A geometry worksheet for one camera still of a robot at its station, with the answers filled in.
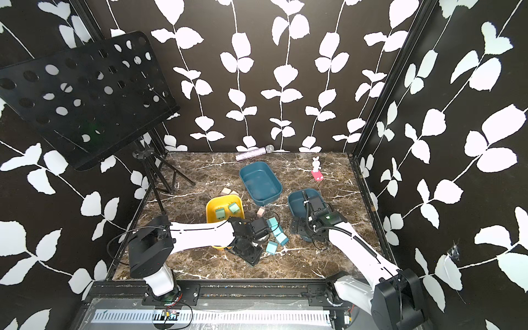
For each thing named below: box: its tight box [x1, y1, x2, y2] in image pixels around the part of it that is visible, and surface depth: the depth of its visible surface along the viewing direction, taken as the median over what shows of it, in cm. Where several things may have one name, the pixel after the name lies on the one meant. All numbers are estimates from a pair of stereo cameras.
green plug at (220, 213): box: [215, 207, 225, 220], surface depth 95 cm
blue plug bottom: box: [265, 240, 278, 256], surface depth 85 cm
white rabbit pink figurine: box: [310, 156, 324, 182], surface depth 111 cm
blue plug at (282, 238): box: [275, 232, 290, 247], surface depth 88 cm
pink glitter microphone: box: [235, 144, 275, 162], surface depth 121 cm
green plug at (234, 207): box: [228, 202, 240, 214], surface depth 97 cm
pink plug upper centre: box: [256, 206, 267, 218], surface depth 95 cm
